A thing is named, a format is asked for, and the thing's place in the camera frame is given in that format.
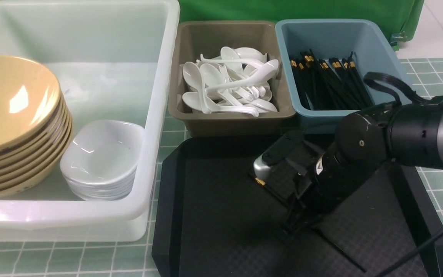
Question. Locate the black chopstick gold band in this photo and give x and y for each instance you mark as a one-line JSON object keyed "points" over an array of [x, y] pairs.
{"points": [[267, 186]]}

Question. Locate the large white plastic tub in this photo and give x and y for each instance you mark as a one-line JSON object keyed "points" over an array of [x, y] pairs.
{"points": [[134, 92]]}

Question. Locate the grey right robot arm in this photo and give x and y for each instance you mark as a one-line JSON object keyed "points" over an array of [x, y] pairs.
{"points": [[410, 135]]}

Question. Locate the brown plastic spoon bin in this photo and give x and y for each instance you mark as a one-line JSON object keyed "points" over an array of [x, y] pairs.
{"points": [[208, 37]]}

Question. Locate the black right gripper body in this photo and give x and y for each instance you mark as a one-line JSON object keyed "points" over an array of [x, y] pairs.
{"points": [[329, 178]]}

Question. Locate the pile of white spoons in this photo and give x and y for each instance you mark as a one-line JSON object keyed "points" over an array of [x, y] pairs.
{"points": [[237, 81]]}

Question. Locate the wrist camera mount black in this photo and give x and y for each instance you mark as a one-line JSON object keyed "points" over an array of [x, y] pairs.
{"points": [[279, 157]]}

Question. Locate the green cloth backdrop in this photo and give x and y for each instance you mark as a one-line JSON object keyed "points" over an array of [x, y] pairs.
{"points": [[302, 11]]}

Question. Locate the stack of white dishes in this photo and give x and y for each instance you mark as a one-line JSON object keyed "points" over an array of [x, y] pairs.
{"points": [[101, 161]]}

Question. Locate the black plastic serving tray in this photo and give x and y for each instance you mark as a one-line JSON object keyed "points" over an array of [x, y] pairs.
{"points": [[214, 220]]}

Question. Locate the stack of tan bowls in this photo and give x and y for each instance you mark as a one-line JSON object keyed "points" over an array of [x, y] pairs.
{"points": [[36, 126]]}

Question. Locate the blue plastic chopstick bin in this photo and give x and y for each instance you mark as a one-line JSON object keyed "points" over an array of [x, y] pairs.
{"points": [[324, 39]]}

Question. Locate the bundle of black chopsticks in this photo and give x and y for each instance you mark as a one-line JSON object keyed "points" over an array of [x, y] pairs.
{"points": [[332, 84]]}

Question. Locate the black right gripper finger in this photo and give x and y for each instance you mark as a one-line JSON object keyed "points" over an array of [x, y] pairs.
{"points": [[298, 219]]}

